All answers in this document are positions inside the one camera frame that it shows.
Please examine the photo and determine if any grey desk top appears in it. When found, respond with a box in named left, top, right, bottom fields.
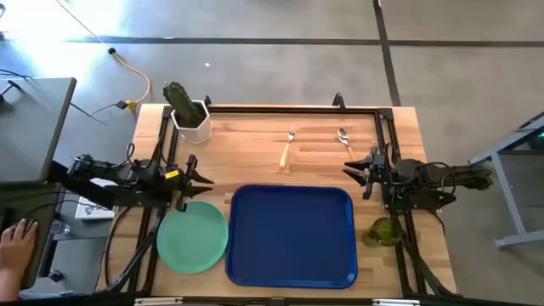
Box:
left=0, top=77, right=78, bottom=186

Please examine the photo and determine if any dark desk surface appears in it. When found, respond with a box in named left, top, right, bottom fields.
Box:
left=0, top=182, right=61, bottom=291

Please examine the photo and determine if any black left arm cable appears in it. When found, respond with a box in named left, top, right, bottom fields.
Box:
left=112, top=142, right=137, bottom=169

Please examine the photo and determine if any thin beige cord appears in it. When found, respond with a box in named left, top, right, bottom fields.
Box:
left=54, top=0, right=113, bottom=50

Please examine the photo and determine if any mint green plate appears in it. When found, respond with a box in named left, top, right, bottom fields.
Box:
left=156, top=200, right=230, bottom=275

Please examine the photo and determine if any blue plastic tray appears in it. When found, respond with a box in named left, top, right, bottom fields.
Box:
left=224, top=184, right=358, bottom=291

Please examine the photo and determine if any black diagonal bar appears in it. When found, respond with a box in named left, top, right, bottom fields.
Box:
left=46, top=161, right=118, bottom=210

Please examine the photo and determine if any grey metal table frame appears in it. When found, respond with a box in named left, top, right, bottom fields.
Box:
left=468, top=110, right=544, bottom=249

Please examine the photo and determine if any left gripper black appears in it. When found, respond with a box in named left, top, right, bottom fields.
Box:
left=169, top=155, right=215, bottom=213

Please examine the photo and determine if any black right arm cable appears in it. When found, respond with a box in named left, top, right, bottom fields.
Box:
left=438, top=161, right=459, bottom=196

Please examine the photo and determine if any yellow extension cable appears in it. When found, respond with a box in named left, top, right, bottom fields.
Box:
left=108, top=46, right=153, bottom=114

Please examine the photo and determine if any green cactus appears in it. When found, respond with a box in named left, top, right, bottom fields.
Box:
left=162, top=81, right=205, bottom=128

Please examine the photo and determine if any spoon with orange handle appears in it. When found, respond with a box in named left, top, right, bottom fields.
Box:
left=337, top=127, right=358, bottom=162

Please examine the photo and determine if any person's hand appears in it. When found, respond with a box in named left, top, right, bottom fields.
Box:
left=0, top=218, right=39, bottom=278

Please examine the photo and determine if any black looping cable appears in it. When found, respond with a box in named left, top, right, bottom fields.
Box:
left=104, top=206, right=133, bottom=288

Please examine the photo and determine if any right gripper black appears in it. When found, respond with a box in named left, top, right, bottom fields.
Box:
left=343, top=146, right=388, bottom=201

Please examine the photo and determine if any black aluminium extrusion frame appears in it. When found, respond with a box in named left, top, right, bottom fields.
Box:
left=95, top=93, right=460, bottom=298

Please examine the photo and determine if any fork with orange handle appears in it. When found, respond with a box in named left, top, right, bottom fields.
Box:
left=279, top=124, right=298, bottom=169

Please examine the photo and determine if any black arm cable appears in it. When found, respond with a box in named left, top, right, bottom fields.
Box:
left=438, top=161, right=459, bottom=196
left=112, top=142, right=137, bottom=169

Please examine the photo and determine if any silver metal bracket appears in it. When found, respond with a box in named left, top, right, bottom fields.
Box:
left=134, top=297, right=184, bottom=306
left=372, top=298, right=422, bottom=306

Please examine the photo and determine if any green translucent cup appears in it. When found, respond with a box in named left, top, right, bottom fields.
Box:
left=362, top=217, right=401, bottom=248

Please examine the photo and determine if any clear plastic bottle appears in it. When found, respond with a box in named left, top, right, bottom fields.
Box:
left=49, top=219, right=72, bottom=237

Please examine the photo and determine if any person's forearm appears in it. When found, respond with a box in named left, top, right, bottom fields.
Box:
left=0, top=269, right=23, bottom=303

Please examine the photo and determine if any thin black floor cable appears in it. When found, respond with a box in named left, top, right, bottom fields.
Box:
left=70, top=101, right=124, bottom=127

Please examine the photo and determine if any white hexagonal plant pot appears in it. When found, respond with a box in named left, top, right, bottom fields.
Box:
left=170, top=99, right=213, bottom=145

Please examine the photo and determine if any white printed booklet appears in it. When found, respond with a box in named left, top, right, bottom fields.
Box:
left=75, top=177, right=116, bottom=221

